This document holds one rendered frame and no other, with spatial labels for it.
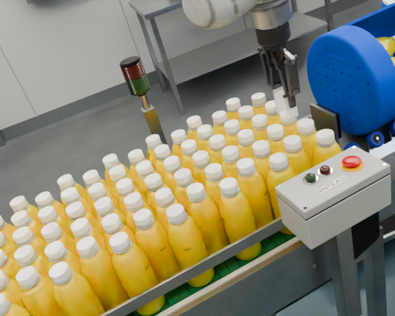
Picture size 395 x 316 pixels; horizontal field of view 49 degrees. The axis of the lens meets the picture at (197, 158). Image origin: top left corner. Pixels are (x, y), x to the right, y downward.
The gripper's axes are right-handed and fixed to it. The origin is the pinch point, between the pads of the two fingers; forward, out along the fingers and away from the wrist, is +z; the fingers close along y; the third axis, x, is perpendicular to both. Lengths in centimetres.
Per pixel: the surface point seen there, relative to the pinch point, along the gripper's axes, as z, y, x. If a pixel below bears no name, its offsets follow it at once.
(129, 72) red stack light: -10.9, 35.1, 27.9
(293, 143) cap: 2.6, -12.6, 7.0
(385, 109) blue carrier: 6.2, -12.0, -19.4
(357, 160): 1.8, -28.0, 2.7
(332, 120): 9.2, -2.5, -11.1
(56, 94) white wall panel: 84, 341, 52
